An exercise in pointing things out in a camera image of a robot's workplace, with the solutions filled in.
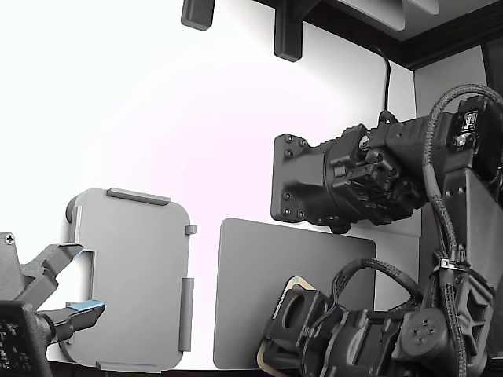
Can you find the black fixed gripper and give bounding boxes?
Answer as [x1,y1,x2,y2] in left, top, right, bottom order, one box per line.
[0,231,108,343]

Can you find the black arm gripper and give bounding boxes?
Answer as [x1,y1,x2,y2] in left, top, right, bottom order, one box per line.
[261,292,402,377]

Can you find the rectangular adhesive frame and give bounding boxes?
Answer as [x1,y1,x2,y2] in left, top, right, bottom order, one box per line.
[257,274,316,377]

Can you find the black six-joint robot arm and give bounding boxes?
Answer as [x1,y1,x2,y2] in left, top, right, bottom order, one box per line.
[270,84,503,377]

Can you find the light grey holder plate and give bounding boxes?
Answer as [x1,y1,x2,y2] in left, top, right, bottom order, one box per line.
[64,187,198,373]

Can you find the dark grey flat mat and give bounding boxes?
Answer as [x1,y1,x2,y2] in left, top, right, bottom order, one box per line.
[211,217,378,371]

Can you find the large grey angled panel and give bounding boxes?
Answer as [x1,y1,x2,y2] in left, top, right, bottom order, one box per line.
[337,0,408,32]

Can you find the small grey angled panel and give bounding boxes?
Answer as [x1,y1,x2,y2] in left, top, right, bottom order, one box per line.
[406,0,441,16]

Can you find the arm gripper camera board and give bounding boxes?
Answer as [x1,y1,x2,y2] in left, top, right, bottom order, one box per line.
[269,290,328,347]

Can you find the fixed gripper camera board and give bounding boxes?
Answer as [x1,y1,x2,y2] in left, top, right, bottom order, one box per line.
[0,300,56,377]

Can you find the short black braided cable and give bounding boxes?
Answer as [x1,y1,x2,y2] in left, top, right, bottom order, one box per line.
[332,257,424,311]

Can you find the long black braided cable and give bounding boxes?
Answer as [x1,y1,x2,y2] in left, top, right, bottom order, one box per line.
[423,83,503,276]

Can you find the thin black cable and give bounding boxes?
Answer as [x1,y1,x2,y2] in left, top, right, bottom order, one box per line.
[371,45,394,115]

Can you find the black enclosure frame rail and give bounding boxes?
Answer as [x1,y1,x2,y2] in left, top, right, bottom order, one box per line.
[251,0,503,71]

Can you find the short black bracket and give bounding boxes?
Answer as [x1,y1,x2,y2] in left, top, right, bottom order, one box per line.
[180,0,215,31]

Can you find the long black bracket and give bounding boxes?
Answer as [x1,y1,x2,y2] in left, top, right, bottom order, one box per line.
[273,0,304,63]

